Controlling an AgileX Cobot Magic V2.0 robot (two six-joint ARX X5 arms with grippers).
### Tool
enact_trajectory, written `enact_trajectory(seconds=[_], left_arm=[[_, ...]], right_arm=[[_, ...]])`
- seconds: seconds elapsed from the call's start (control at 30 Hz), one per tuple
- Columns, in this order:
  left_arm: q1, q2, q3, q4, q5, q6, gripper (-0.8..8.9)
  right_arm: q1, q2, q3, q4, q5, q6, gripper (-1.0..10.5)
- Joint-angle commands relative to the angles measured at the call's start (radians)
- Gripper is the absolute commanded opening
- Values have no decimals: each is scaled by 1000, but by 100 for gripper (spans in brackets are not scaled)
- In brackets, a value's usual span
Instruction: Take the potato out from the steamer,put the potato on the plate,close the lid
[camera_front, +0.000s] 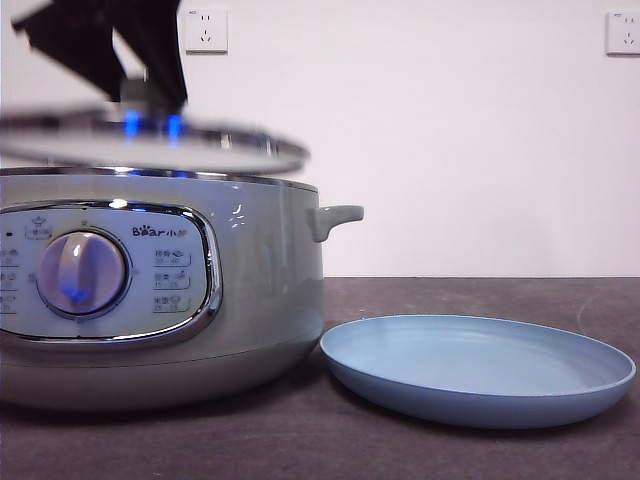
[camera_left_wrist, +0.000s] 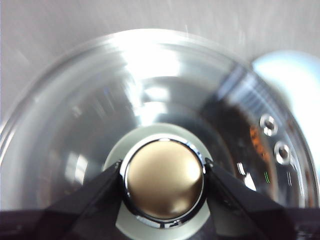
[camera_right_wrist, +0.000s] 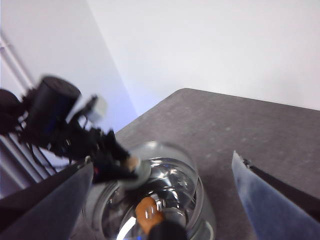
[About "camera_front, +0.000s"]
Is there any glass lid with green knob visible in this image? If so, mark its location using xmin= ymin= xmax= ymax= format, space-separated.
xmin=0 ymin=78 xmax=311 ymax=176

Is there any pale green electric steamer pot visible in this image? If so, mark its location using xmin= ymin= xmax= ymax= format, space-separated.
xmin=0 ymin=167 xmax=365 ymax=414

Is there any white round control dial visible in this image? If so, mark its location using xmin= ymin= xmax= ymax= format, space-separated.
xmin=37 ymin=231 xmax=129 ymax=317

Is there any white wall socket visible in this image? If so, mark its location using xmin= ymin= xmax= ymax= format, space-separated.
xmin=604 ymin=10 xmax=640 ymax=56
xmin=185 ymin=7 xmax=229 ymax=55

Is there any blue round plate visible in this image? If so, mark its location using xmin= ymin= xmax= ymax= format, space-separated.
xmin=319 ymin=313 xmax=638 ymax=430

